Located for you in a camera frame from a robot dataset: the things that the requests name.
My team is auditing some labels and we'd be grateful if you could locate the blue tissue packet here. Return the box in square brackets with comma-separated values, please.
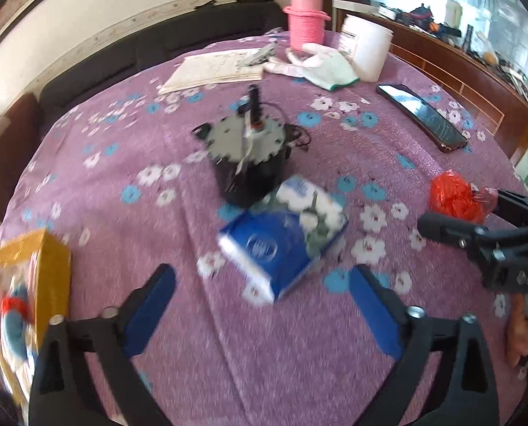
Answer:
[217, 206, 349, 305]

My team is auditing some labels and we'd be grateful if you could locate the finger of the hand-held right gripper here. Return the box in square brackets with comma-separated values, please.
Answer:
[417, 212, 489, 249]
[495, 189, 528, 227]

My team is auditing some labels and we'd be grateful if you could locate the small grey packet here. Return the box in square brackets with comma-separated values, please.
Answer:
[237, 42, 279, 68]

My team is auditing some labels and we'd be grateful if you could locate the white floral tissue pack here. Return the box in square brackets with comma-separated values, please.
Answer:
[251, 176, 350, 258]

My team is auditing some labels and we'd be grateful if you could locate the wooden cabinet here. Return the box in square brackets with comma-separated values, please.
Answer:
[330, 0, 528, 165]

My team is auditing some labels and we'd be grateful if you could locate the yellow cardboard box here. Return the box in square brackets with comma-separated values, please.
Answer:
[0, 228, 72, 409]

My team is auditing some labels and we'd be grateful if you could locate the white glove green cuff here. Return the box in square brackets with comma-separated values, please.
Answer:
[263, 42, 361, 92]

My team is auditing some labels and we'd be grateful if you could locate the white plastic bottle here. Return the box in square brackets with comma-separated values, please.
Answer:
[445, 0, 463, 27]

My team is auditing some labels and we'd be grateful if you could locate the black cable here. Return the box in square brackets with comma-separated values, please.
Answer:
[284, 122, 313, 151]

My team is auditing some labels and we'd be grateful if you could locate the white flat box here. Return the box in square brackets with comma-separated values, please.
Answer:
[332, 0, 398, 21]

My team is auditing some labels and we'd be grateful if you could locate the purple floral tablecloth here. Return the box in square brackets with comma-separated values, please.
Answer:
[0, 31, 528, 426]

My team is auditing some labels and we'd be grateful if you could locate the black electric motor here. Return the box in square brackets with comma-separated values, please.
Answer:
[192, 84, 291, 207]

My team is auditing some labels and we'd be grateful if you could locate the pink thermos bottle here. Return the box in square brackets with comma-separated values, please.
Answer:
[283, 0, 332, 51]

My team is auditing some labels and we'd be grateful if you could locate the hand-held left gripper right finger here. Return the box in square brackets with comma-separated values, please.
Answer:
[349, 264, 500, 426]

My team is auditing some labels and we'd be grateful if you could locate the red plastic bag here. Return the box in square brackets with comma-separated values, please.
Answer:
[429, 172, 499, 226]

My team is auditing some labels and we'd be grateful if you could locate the brown leather armchair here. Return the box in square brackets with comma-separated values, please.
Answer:
[0, 93, 40, 231]

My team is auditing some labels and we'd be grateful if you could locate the white plastic jar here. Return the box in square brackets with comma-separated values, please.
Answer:
[339, 13, 394, 83]

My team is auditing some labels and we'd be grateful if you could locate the black smartphone gold case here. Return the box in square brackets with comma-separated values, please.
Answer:
[376, 83, 468, 154]

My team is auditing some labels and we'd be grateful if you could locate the person's right hand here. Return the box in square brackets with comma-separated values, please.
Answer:
[506, 295, 528, 367]

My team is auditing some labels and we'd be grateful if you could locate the white paper booklet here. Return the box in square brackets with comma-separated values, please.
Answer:
[158, 47, 276, 95]

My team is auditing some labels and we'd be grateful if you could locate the black sofa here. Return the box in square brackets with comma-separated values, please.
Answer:
[38, 0, 291, 107]

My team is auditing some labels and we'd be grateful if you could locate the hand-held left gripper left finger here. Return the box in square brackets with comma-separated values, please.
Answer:
[28, 263, 177, 426]

